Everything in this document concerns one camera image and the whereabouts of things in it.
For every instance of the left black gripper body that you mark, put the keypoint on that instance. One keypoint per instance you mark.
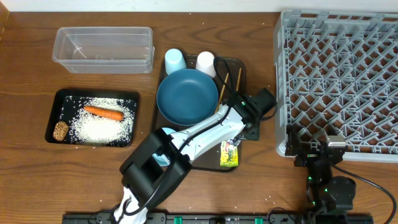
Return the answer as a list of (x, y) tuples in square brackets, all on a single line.
[(254, 134)]

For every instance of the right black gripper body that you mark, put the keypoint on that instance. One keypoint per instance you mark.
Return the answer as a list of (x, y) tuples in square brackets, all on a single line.
[(306, 158)]

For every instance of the green foil snack wrapper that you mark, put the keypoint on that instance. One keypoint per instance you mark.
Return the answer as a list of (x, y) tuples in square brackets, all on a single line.
[(229, 153)]

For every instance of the dark blue plate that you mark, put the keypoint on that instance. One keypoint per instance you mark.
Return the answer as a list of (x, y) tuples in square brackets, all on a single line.
[(187, 97)]

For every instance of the light blue bowl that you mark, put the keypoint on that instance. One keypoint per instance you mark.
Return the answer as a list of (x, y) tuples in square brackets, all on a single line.
[(162, 160)]

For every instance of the orange carrot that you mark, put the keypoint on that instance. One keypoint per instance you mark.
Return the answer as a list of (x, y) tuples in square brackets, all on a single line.
[(106, 113)]

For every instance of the white rice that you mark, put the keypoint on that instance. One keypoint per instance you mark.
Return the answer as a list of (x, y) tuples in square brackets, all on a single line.
[(94, 130)]

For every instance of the brown textured food piece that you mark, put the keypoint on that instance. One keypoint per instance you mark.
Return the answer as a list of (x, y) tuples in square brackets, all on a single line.
[(60, 131)]

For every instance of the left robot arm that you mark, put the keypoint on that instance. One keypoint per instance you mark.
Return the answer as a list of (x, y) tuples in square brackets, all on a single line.
[(147, 184)]

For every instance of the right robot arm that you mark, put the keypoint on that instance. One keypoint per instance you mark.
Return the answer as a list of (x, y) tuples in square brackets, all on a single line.
[(331, 196)]

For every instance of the grey dishwasher rack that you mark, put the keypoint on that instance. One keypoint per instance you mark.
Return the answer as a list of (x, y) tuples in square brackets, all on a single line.
[(338, 70)]

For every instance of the black waste tray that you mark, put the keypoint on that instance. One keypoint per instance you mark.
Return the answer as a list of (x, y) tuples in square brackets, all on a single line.
[(68, 102)]

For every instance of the left wooden chopstick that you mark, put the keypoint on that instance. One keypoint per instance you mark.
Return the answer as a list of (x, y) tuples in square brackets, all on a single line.
[(222, 91)]

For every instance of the dark brown serving tray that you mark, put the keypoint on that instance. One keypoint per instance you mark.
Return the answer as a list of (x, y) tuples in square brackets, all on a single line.
[(210, 160)]

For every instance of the white cup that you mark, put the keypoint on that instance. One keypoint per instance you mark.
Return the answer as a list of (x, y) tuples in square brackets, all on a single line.
[(205, 63)]

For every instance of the light blue cup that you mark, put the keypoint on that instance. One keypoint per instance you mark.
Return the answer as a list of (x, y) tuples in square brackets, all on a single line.
[(174, 61)]

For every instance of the clear plastic bin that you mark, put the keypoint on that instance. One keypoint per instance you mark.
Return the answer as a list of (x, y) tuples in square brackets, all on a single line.
[(109, 50)]

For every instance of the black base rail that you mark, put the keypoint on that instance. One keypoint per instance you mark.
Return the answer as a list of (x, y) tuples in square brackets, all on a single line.
[(163, 218)]

